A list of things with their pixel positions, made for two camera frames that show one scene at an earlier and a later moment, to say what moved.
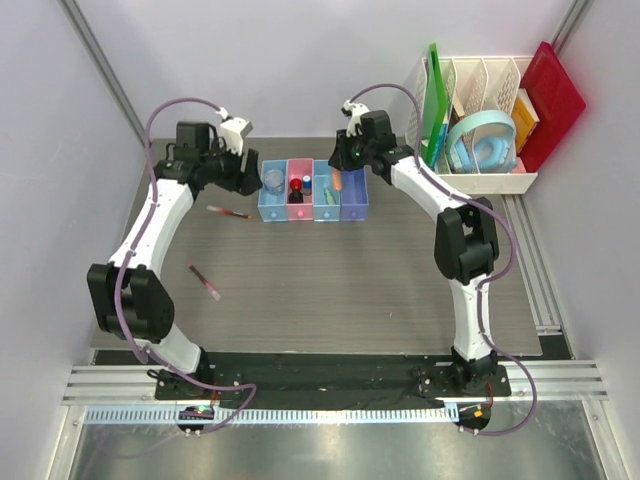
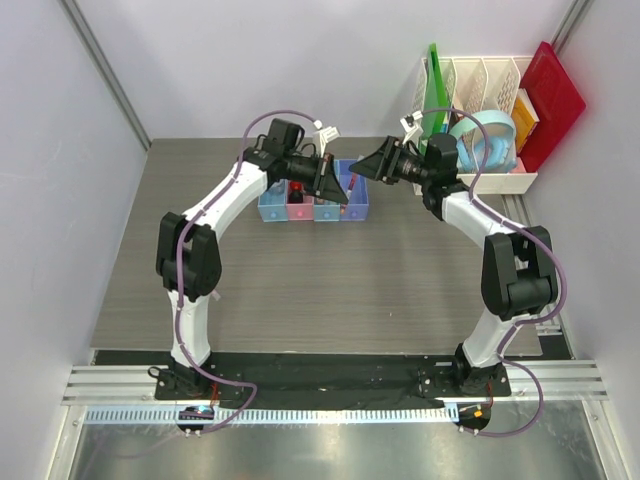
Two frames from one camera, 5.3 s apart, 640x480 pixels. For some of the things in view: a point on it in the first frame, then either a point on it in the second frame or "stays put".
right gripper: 339,159 to 387,157
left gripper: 247,182 to 327,185
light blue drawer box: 273,203 stays put
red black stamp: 295,196 stays put
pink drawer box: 297,169 stays put
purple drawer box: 354,203 stays put
